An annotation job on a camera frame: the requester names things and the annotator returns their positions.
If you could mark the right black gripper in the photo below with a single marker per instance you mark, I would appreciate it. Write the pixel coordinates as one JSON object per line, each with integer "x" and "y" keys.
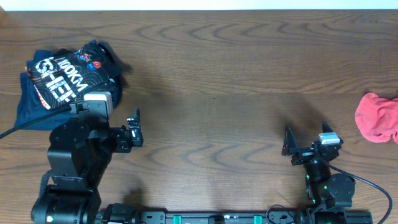
{"x": 290, "y": 149}

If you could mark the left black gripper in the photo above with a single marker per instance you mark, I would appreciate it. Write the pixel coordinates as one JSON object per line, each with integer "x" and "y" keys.
{"x": 125, "y": 138}

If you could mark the red t-shirt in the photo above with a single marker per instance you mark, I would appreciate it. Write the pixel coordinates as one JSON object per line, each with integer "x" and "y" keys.
{"x": 376, "y": 118}

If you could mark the black orange patterned jersey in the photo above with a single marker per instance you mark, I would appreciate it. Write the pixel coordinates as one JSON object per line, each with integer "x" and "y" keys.
{"x": 66, "y": 76}

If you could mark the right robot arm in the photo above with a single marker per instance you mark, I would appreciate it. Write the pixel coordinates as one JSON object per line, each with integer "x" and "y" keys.
{"x": 330, "y": 193}

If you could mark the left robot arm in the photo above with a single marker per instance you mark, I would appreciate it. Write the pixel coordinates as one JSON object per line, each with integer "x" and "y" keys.
{"x": 79, "y": 153}

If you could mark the folded navy blue garment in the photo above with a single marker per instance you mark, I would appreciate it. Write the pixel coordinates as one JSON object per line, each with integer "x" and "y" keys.
{"x": 30, "y": 107}

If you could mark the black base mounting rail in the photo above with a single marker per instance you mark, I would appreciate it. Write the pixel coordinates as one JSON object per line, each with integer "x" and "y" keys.
{"x": 233, "y": 217}

